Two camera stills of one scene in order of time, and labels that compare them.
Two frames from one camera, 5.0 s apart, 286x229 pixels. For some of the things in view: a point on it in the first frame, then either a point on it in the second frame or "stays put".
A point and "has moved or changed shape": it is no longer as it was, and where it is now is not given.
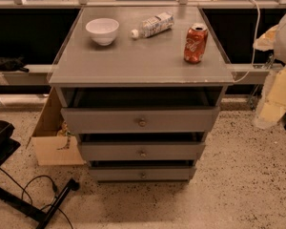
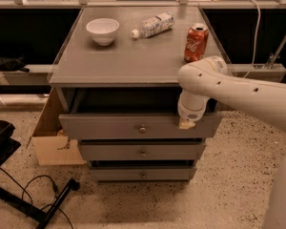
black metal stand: (3, 144) stays put
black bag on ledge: (6, 64) stays put
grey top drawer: (100, 120) has moved or changed shape
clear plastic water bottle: (155, 25) stays put
